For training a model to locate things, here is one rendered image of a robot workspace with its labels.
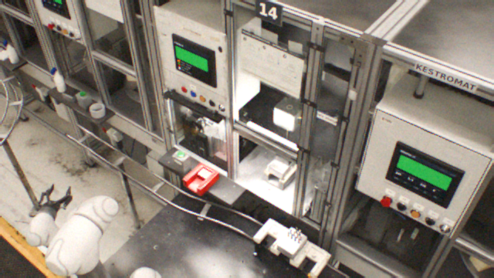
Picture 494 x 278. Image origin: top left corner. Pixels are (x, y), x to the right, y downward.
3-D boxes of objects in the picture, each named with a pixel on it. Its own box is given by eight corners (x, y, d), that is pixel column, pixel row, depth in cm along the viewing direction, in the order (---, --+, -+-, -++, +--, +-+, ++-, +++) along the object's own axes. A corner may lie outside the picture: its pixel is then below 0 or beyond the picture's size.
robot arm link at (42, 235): (28, 219, 216) (49, 235, 221) (16, 240, 202) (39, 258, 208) (43, 207, 214) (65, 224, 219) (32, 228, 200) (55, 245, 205)
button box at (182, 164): (174, 169, 261) (171, 154, 253) (183, 161, 265) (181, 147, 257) (184, 175, 258) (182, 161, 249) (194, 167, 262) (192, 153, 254)
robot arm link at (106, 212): (85, 191, 181) (63, 218, 173) (108, 183, 169) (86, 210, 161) (108, 214, 186) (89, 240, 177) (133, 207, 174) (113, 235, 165)
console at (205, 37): (161, 89, 239) (148, 8, 207) (197, 62, 255) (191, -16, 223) (225, 121, 221) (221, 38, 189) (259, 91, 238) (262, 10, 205)
